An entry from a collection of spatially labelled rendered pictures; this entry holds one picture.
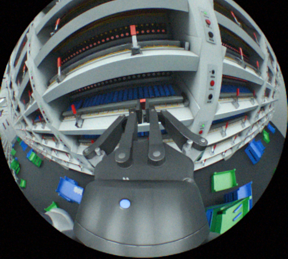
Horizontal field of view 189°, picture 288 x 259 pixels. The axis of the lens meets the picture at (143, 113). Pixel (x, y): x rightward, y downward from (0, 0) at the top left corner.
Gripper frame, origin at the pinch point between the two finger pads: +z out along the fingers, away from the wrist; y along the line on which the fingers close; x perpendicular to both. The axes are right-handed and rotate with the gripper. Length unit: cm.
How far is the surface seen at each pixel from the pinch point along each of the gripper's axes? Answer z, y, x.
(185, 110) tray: 8.1, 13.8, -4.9
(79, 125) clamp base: 5.3, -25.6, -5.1
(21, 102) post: 3, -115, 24
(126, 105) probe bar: 10.3, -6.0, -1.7
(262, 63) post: 4, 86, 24
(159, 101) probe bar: 10.0, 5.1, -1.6
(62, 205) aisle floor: -38, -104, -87
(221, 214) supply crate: -30, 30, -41
